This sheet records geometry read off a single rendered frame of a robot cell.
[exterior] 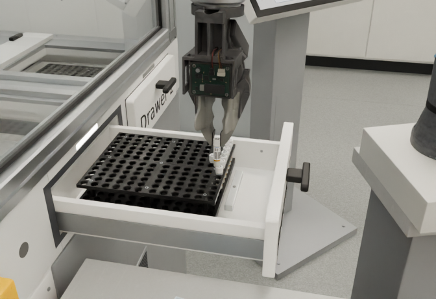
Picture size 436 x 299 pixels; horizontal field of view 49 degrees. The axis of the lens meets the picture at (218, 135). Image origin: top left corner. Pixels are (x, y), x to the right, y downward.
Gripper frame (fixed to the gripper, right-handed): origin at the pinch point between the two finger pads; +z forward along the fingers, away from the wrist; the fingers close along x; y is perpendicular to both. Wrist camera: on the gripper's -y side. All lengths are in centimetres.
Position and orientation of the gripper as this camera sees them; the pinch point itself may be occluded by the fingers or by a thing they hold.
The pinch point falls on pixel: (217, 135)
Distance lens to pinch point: 73.3
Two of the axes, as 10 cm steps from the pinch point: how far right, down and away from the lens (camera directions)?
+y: -2.2, 3.8, -9.0
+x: 9.8, 1.1, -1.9
